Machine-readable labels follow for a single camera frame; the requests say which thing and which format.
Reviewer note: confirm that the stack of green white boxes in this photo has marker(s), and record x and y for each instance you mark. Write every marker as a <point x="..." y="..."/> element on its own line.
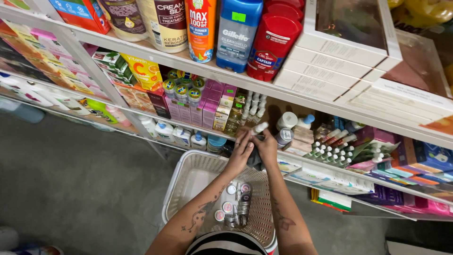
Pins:
<point x="111" y="65"/>

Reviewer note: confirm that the person's right hand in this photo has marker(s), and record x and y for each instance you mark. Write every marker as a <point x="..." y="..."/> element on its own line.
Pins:
<point x="268" y="148"/>

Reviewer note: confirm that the white bottle with blue cap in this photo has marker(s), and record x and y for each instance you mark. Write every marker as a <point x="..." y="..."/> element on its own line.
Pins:
<point x="305" y="122"/>

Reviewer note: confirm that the blue deodorant stick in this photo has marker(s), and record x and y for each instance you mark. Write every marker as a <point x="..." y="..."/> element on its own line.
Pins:
<point x="235" y="39"/>

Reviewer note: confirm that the stack of beige boxes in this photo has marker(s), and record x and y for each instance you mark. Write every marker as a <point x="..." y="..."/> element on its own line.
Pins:
<point x="299" y="141"/>

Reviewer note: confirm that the red deodorant stick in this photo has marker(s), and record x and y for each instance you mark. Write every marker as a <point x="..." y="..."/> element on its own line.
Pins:
<point x="285" y="6"/>
<point x="270" y="49"/>

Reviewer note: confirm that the person's left fingers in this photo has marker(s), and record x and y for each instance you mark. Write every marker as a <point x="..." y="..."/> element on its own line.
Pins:
<point x="245" y="140"/>

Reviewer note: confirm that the row of white lotion bottles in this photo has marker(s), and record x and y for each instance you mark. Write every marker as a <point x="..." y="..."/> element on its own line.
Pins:
<point x="39" y="95"/>

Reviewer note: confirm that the heap of colourful cosmetic boxes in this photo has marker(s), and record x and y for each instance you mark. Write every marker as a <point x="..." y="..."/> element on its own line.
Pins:
<point x="407" y="159"/>

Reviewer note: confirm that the stack of flat white boxes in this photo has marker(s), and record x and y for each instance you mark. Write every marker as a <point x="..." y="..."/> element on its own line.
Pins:
<point x="400" y="102"/>

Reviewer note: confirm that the row of pink boxes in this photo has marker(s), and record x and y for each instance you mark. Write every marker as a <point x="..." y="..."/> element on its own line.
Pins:
<point x="198" y="111"/>

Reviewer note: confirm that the white metal shelf rack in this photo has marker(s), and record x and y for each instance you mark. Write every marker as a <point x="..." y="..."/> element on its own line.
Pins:
<point x="166" y="60"/>

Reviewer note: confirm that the orange sunscreen bottle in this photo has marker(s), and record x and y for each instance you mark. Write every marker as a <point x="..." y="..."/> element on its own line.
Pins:
<point x="201" y="32"/>

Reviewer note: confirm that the group of yellow-lidded jars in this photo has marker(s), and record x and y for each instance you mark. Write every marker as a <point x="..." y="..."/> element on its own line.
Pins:
<point x="182" y="90"/>

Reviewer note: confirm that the black white striped shirt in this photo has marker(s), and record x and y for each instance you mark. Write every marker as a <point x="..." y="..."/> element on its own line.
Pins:
<point x="226" y="245"/>

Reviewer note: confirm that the cream bottle with maroon label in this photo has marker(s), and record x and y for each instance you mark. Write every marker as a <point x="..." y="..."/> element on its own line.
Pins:
<point x="168" y="24"/>

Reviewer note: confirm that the rows of pink orange sachets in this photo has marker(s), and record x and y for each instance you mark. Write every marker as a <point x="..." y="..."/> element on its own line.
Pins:
<point x="46" y="60"/>

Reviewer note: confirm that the purple box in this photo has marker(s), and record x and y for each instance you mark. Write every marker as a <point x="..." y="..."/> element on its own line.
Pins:
<point x="380" y="194"/>

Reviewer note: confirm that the person's left hand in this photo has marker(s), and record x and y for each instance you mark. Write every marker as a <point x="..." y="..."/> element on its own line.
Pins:
<point x="240" y="155"/>

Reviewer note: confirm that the white plastic basket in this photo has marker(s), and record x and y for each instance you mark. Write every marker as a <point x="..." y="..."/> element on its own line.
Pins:
<point x="191" y="184"/>

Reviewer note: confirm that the row of pink packets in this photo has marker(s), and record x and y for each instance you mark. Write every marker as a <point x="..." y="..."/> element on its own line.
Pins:
<point x="424" y="207"/>

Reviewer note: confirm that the green bottle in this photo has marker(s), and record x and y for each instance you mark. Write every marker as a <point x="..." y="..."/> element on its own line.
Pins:
<point x="101" y="109"/>

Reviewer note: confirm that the yellow orange pouch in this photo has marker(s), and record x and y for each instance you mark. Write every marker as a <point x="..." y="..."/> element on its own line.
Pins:
<point x="143" y="70"/>

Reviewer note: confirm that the stack of white window boxes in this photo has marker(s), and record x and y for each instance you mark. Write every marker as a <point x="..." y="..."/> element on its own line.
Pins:
<point x="336" y="63"/>

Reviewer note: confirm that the maroon box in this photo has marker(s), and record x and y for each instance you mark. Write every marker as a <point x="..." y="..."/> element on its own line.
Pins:
<point x="159" y="102"/>

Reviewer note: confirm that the group of amber oil bottles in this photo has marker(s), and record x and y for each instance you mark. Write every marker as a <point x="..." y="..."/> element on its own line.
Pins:
<point x="234" y="117"/>

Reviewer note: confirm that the heap of small round tins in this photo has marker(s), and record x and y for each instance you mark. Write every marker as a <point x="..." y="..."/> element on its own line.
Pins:
<point x="240" y="209"/>

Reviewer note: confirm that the green red white box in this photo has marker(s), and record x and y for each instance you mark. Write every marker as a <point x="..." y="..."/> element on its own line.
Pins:
<point x="332" y="200"/>

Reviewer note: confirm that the small white spray bottle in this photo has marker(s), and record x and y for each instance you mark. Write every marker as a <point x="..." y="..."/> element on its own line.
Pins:
<point x="260" y="128"/>

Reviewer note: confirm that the person's right fingers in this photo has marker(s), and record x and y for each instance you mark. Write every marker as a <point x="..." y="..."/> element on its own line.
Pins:
<point x="260" y="140"/>

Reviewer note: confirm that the red blue carton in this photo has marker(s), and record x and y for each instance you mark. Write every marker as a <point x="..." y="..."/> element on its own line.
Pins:
<point x="79" y="12"/>

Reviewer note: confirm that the stack of orange printed boxes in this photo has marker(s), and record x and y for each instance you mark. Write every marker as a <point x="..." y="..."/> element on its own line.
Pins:
<point x="134" y="97"/>

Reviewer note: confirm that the row of flat white cartons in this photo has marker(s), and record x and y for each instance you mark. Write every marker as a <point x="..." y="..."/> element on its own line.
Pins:
<point x="329" y="179"/>

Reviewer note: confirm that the dark grey cloth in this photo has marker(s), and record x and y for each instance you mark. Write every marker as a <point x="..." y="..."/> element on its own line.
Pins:
<point x="254" y="160"/>

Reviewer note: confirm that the yellow plastic bags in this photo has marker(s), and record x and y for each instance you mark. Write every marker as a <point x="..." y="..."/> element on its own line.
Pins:
<point x="424" y="10"/>

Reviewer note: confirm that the pink bottle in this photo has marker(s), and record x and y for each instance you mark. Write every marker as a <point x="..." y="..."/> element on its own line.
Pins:
<point x="118" y="116"/>

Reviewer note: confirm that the group of red white tubes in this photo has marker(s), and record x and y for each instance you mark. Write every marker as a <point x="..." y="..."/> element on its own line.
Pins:
<point x="336" y="137"/>

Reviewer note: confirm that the white bottle with brown label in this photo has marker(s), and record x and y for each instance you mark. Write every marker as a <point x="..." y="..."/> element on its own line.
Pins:
<point x="125" y="19"/>

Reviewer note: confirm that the stack of cream yellow boxes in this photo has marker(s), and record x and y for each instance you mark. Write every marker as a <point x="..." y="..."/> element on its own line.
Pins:
<point x="222" y="113"/>

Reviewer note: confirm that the blue round jar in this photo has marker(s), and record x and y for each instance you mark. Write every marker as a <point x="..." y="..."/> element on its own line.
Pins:
<point x="216" y="143"/>

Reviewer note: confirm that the group of white spray bottles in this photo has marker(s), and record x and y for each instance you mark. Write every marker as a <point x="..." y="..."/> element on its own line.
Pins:
<point x="253" y="106"/>

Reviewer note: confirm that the white shoe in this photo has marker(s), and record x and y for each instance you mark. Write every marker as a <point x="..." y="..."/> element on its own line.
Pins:
<point x="14" y="242"/>

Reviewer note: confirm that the group of white-capped green tubes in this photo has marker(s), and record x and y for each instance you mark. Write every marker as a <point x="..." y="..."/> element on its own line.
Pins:
<point x="331" y="154"/>

